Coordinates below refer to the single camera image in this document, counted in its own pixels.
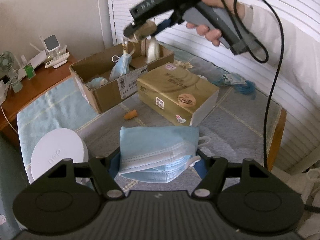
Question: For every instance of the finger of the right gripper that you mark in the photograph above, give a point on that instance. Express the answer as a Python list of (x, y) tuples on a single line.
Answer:
[(141, 29), (162, 26)]

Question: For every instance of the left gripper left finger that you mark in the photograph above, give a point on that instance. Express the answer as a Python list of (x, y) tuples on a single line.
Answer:
[(104, 170)]

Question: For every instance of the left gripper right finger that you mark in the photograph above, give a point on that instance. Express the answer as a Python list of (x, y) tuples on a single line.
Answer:
[(212, 171)]

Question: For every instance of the blue face mask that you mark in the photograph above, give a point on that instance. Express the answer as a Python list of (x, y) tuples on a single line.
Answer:
[(121, 66), (158, 154)]

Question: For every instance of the blue round plush toy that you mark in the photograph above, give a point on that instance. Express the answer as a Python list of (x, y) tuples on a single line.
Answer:
[(97, 82)]

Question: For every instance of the blue patterned tassel sachet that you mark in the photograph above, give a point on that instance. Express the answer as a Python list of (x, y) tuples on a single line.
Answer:
[(240, 85)]

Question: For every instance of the person right hand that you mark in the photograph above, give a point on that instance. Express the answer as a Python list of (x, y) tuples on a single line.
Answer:
[(219, 21)]

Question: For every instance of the beige fabric rose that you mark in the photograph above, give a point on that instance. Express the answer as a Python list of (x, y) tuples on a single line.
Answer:
[(184, 65)]

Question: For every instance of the brown cardboard box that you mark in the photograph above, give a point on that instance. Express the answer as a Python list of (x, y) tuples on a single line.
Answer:
[(107, 78)]

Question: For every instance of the clear jar white lid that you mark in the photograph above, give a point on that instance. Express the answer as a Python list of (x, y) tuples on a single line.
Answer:
[(56, 145)]

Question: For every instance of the grey blue checked tablecloth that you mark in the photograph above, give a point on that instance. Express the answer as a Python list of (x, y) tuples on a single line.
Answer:
[(237, 126)]

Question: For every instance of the orange foam earplug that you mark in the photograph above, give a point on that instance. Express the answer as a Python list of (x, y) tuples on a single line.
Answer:
[(130, 115)]

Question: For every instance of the gold tissue paper pack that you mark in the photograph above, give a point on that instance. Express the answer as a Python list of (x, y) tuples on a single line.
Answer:
[(183, 98)]

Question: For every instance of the phone on white stand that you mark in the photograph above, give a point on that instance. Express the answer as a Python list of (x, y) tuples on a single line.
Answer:
[(51, 44)]

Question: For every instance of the white remote control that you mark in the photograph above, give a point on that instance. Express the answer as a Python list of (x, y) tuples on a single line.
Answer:
[(58, 61)]

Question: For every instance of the white wifi router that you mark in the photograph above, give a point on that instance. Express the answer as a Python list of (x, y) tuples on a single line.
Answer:
[(37, 60)]

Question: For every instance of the wooden nightstand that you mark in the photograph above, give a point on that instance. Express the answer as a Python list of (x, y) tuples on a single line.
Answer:
[(45, 79)]

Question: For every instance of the green small bottle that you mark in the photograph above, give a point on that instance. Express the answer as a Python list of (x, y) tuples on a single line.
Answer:
[(30, 72)]

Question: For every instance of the white louvered closet door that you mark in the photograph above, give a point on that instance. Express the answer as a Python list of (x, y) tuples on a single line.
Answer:
[(258, 32)]

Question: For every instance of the pale green cup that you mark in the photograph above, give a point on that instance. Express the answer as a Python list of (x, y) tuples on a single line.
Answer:
[(16, 84)]

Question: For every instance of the small green desk fan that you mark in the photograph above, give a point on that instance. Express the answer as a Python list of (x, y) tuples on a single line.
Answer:
[(7, 64)]

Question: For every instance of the white power strip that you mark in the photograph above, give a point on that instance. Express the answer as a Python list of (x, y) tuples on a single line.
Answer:
[(3, 91)]

